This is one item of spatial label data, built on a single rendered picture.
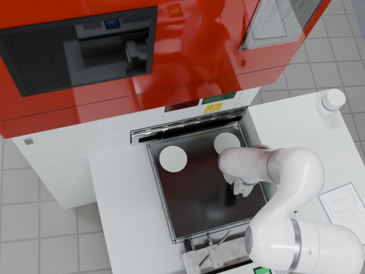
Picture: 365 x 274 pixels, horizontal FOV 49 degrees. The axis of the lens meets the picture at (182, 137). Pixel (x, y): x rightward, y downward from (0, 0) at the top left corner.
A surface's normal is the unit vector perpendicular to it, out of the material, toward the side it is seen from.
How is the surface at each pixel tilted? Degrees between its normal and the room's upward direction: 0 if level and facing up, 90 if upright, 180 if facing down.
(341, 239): 14
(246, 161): 47
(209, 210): 0
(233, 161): 55
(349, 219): 0
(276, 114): 0
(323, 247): 8
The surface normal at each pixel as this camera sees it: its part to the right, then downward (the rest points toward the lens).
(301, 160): -0.39, -0.60
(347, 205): 0.12, -0.37
